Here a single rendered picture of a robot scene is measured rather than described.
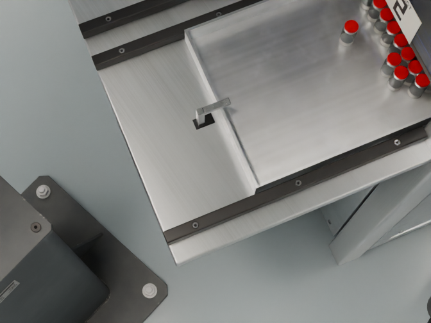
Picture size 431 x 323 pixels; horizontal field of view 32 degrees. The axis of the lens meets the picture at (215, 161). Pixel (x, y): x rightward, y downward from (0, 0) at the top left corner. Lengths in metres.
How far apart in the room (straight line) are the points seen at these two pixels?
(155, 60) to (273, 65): 0.18
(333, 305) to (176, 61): 0.99
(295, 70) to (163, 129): 0.22
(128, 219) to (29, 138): 0.35
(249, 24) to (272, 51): 0.06
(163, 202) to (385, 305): 1.02
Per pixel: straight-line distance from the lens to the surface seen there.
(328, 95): 1.13
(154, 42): 1.13
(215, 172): 1.08
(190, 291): 1.93
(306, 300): 1.94
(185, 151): 1.09
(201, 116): 1.06
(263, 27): 1.16
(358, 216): 1.60
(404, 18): 1.05
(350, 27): 1.13
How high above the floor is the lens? 1.91
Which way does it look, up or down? 73 degrees down
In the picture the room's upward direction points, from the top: 2 degrees clockwise
